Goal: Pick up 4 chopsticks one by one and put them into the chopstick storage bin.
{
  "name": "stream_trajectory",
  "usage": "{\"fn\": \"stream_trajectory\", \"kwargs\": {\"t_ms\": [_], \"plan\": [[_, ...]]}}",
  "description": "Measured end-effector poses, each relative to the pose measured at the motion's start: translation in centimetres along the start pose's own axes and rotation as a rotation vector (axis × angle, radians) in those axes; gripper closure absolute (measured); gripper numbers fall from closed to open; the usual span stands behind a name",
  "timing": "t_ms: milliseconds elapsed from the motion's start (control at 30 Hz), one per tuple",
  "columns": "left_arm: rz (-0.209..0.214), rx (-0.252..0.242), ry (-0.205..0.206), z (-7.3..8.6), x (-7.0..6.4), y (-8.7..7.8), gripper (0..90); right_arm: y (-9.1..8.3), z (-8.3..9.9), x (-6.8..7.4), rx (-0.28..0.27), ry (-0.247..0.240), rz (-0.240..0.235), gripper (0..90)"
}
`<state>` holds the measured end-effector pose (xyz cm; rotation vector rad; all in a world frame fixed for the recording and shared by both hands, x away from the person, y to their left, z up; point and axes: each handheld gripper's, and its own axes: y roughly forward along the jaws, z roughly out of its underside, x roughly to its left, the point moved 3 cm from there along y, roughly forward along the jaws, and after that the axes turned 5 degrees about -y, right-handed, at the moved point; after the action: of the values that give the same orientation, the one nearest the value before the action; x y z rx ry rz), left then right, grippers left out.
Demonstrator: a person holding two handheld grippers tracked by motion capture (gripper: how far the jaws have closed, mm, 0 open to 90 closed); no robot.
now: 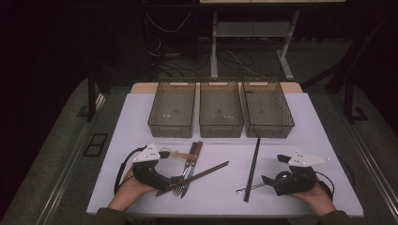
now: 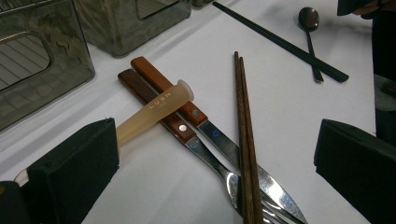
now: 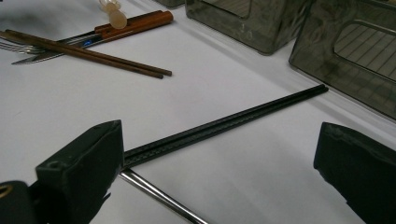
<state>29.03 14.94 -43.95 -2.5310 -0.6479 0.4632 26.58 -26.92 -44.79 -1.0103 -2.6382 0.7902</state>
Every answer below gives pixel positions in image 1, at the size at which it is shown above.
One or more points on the black chopstick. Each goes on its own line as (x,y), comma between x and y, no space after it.
(254,162)
(252,165)

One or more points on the brown wooden chopstick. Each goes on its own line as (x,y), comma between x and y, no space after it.
(203,175)
(206,172)

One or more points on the black rectangular floor frame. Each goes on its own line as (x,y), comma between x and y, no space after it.
(86,153)

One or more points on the white metal desk frame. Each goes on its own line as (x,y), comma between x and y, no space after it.
(214,47)

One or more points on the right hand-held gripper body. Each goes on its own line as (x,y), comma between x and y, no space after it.
(297,181)

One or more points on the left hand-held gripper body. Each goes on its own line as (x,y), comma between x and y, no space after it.
(147,175)

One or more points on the smoky transparent plastic bin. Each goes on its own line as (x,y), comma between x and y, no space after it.
(172,109)
(267,109)
(221,109)

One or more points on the black metal stand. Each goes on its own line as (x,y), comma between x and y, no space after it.
(91,100)
(349,100)

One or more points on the black diagonal stand bar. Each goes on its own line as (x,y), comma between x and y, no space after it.
(353,59)

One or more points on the person's left hand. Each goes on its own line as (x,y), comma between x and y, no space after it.
(131,190)

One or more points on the person's right hand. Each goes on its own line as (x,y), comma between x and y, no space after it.
(317,198)

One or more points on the metal floor rail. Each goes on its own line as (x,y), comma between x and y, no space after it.
(67,168)
(375,165)

